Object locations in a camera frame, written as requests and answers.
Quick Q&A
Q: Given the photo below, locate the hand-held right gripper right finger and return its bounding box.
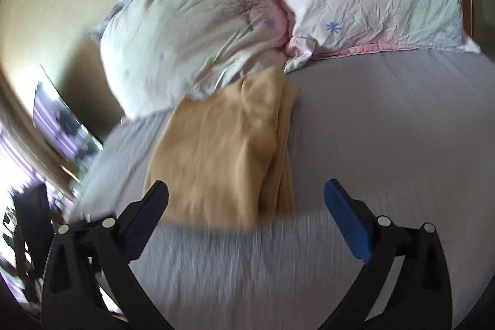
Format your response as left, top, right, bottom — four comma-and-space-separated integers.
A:
318, 178, 453, 330

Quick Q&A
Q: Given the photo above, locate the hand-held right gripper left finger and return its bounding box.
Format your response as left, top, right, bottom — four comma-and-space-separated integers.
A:
41, 180, 174, 330

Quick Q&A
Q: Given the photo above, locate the yellow garment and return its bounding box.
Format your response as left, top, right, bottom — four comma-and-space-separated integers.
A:
143, 66, 299, 229

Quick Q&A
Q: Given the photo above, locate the grey bed sheet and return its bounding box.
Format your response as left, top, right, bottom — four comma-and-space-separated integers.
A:
64, 48, 495, 330

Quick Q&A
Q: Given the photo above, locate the black chair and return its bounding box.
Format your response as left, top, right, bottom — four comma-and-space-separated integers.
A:
11, 183, 55, 278

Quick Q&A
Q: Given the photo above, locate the floral white pillow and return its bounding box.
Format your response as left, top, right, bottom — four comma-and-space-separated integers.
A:
89, 0, 295, 119

